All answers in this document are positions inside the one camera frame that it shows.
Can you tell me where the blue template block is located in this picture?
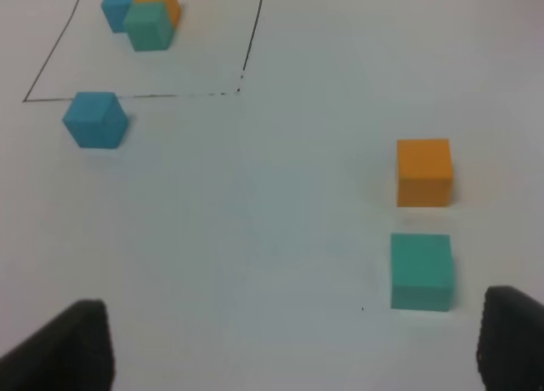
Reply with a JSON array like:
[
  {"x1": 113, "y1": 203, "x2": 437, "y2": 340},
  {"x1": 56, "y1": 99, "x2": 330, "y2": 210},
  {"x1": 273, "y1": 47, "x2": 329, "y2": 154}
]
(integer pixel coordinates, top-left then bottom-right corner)
[{"x1": 101, "y1": 0, "x2": 133, "y2": 33}]

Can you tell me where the green template block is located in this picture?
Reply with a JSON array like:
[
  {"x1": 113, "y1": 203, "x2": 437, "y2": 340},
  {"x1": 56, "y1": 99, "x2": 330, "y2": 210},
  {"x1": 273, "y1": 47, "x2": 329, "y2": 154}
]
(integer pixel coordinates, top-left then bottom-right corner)
[{"x1": 123, "y1": 2, "x2": 174, "y2": 52}]

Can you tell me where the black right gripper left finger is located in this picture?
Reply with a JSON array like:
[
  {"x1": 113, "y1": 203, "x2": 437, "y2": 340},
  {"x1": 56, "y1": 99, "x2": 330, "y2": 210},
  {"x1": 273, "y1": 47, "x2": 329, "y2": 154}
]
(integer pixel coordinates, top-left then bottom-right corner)
[{"x1": 1, "y1": 299, "x2": 115, "y2": 390}]

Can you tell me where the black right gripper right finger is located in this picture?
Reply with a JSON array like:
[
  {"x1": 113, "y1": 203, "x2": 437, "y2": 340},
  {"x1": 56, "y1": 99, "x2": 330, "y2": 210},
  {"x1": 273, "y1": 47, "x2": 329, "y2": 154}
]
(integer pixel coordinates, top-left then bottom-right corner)
[{"x1": 476, "y1": 286, "x2": 543, "y2": 390}]

